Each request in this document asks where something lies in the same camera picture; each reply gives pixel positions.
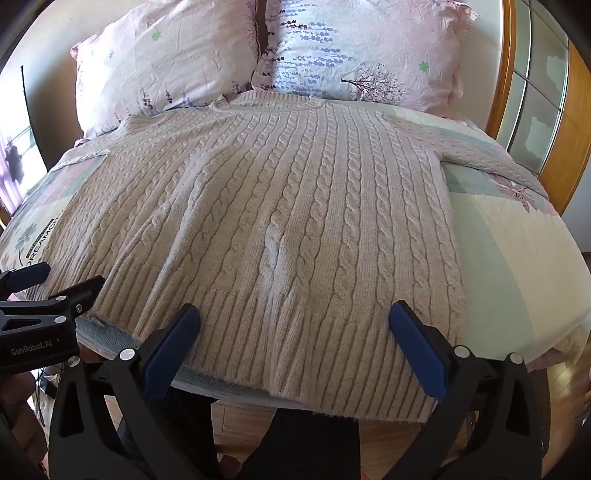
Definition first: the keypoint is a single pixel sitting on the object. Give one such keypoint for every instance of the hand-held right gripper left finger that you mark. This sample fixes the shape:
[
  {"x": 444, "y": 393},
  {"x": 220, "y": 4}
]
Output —
[{"x": 168, "y": 350}]

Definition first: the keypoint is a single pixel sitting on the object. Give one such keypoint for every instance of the pink floral pillow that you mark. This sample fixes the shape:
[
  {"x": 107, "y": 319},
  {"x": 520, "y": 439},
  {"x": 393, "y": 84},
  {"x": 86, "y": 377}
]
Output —
[
  {"x": 364, "y": 50},
  {"x": 161, "y": 64}
]

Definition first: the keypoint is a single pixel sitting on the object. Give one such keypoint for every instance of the pastel patchwork quilt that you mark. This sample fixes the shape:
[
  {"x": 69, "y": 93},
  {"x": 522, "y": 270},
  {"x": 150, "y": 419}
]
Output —
[{"x": 503, "y": 258}]

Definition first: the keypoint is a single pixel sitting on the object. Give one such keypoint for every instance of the person's dark trouser leg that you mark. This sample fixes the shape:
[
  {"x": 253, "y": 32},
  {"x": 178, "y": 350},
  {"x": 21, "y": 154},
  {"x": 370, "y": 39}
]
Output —
[{"x": 300, "y": 450}]

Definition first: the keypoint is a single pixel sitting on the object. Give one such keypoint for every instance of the person's left hand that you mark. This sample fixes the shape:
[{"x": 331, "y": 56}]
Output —
[{"x": 21, "y": 415}]

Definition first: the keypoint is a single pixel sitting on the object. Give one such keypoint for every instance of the wooden framed glass door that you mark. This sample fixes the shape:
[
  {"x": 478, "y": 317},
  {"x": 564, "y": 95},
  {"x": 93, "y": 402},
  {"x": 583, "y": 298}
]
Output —
[{"x": 540, "y": 92}]

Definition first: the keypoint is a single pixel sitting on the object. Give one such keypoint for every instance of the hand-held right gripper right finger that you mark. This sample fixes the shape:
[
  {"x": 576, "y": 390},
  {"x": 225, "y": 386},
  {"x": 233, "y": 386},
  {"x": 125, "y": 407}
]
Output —
[{"x": 418, "y": 350}]

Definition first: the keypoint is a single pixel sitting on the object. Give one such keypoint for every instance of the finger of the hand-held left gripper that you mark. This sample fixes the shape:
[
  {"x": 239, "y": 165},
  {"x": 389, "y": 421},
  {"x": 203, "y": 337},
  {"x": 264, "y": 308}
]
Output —
[
  {"x": 25, "y": 277},
  {"x": 78, "y": 290}
]

